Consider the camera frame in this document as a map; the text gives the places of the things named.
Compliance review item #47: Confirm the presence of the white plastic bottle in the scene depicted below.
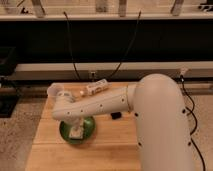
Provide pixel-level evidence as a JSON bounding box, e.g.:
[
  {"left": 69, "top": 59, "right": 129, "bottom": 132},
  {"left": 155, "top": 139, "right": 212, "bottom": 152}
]
[{"left": 80, "top": 79, "right": 109, "bottom": 96}]

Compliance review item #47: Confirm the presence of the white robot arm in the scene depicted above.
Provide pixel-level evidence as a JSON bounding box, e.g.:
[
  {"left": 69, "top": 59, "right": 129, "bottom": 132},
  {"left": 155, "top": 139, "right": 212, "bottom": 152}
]
[{"left": 47, "top": 74, "right": 195, "bottom": 171}]

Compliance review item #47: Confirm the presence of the white sponge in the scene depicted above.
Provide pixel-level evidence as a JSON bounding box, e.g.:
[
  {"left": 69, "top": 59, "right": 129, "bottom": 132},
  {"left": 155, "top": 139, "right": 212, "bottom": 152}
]
[{"left": 69, "top": 130, "right": 83, "bottom": 139}]

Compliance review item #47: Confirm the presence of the right black cable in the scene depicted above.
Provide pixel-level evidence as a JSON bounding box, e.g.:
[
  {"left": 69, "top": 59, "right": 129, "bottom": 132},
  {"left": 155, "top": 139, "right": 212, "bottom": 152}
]
[{"left": 107, "top": 10, "right": 142, "bottom": 81}]

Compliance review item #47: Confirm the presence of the black cable by arm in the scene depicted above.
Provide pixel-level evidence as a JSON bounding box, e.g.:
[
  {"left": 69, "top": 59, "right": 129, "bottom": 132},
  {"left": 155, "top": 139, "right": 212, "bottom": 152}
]
[{"left": 179, "top": 75, "right": 208, "bottom": 171}]

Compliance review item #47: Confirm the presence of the left black cable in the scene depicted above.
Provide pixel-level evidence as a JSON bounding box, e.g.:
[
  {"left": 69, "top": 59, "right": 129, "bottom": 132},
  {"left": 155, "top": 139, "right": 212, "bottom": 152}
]
[{"left": 63, "top": 11, "right": 82, "bottom": 81}]

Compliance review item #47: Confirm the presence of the green ceramic bowl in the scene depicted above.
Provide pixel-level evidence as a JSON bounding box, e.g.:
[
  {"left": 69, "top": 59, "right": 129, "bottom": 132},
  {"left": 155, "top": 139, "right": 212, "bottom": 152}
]
[{"left": 59, "top": 116, "right": 96, "bottom": 145}]

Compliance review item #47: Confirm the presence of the small black block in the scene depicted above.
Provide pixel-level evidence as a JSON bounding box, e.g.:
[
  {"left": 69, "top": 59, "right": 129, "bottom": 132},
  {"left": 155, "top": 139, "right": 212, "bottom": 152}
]
[{"left": 111, "top": 112, "right": 122, "bottom": 120}]

